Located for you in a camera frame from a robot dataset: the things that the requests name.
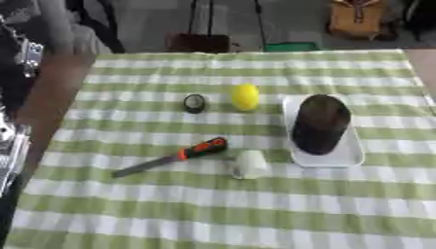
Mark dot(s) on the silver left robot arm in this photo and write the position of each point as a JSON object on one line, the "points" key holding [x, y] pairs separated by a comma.
{"points": [[17, 97]]}

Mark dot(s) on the dark brown box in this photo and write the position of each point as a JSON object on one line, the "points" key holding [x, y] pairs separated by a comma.
{"points": [[197, 42]]}

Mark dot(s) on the black oval box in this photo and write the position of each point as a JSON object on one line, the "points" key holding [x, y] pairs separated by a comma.
{"points": [[319, 124]]}

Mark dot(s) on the small round black object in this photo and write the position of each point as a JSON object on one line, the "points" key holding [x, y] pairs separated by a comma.
{"points": [[194, 103]]}

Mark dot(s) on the yellow toy lemon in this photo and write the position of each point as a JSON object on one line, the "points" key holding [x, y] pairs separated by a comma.
{"points": [[245, 96]]}

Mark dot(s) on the white cup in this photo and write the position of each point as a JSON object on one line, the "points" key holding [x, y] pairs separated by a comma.
{"points": [[249, 164]]}

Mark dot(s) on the green flat object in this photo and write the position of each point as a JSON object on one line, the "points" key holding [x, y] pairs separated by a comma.
{"points": [[292, 46]]}

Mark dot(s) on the black tripod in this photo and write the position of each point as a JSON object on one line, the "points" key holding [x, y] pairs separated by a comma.
{"points": [[227, 16]]}

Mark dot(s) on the white tray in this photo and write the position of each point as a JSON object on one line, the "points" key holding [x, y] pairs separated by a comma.
{"points": [[340, 155]]}

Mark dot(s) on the tan bag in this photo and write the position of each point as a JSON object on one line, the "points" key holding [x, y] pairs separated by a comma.
{"points": [[357, 18]]}

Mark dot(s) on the black bag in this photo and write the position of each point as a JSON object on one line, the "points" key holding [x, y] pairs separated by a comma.
{"points": [[420, 14]]}

